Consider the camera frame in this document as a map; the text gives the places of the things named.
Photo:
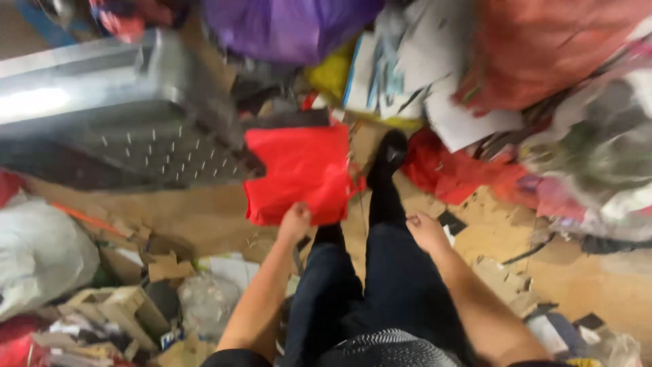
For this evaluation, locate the person's right fingers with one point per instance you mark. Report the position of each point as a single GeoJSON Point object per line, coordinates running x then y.
{"type": "Point", "coordinates": [413, 220]}

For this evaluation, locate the flat brown cardboard sheet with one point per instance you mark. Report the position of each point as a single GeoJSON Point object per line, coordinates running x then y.
{"type": "Point", "coordinates": [168, 214]}

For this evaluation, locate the person's black shoe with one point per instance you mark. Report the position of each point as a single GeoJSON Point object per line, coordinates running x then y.
{"type": "Point", "coordinates": [388, 155]}

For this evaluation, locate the clear plastic bottle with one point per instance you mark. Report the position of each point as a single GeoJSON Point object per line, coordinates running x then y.
{"type": "Point", "coordinates": [206, 303]}

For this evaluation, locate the crumpled red plastic bag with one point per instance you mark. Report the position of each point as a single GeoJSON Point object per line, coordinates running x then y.
{"type": "Point", "coordinates": [453, 171]}

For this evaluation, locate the yellow plastic bag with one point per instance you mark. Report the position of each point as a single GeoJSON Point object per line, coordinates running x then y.
{"type": "Point", "coordinates": [331, 74]}

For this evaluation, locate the heap of white papers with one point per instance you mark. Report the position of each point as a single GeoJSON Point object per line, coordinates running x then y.
{"type": "Point", "coordinates": [423, 81]}

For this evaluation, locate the white plastic bag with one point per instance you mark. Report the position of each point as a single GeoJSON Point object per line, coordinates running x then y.
{"type": "Point", "coordinates": [40, 255]}

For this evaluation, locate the heap of cardboard scraps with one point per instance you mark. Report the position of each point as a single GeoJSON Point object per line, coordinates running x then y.
{"type": "Point", "coordinates": [102, 316]}

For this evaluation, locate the clear bag of waste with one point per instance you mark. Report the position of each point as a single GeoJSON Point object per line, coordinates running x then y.
{"type": "Point", "coordinates": [596, 153]}

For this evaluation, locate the person's left hand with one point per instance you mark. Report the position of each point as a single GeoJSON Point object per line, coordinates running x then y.
{"type": "Point", "coordinates": [294, 222]}

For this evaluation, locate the person's grey knit top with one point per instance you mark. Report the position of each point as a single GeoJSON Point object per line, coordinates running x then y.
{"type": "Point", "coordinates": [387, 349]}

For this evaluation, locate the person's left fingers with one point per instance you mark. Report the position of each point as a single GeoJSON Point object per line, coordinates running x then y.
{"type": "Point", "coordinates": [301, 210]}

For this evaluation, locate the person's dark trousers legs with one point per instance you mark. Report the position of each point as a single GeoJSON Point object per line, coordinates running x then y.
{"type": "Point", "coordinates": [377, 285]}

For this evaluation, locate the purple plastic bag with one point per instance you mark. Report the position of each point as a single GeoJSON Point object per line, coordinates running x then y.
{"type": "Point", "coordinates": [290, 28]}

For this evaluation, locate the person's right hand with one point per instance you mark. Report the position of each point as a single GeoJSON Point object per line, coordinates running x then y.
{"type": "Point", "coordinates": [427, 232]}

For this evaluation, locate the grey metal perforated bin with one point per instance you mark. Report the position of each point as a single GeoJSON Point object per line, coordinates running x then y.
{"type": "Point", "coordinates": [112, 112]}

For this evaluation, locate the large red sack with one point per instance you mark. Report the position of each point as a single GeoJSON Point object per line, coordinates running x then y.
{"type": "Point", "coordinates": [540, 51]}

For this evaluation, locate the red plastic bag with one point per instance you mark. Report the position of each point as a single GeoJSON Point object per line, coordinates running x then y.
{"type": "Point", "coordinates": [300, 173]}
{"type": "Point", "coordinates": [453, 171]}

